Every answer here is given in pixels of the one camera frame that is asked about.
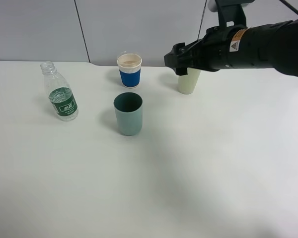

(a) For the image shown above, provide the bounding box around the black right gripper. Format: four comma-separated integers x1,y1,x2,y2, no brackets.
164,24,247,76

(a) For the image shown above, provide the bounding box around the teal plastic cup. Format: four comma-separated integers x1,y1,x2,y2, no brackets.
113,92,143,136

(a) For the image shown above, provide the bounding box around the clear bottle green label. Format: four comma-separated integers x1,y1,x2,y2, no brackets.
40,61,78,121

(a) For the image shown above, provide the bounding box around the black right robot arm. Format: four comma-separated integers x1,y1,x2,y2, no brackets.
164,19,298,77

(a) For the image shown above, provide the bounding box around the pale green plastic cup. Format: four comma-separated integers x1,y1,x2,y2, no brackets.
178,68,201,95

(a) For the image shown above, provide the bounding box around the blue sleeved paper cup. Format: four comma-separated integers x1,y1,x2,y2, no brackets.
117,52,142,88

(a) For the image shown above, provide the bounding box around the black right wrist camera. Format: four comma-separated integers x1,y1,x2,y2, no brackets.
208,0,254,30

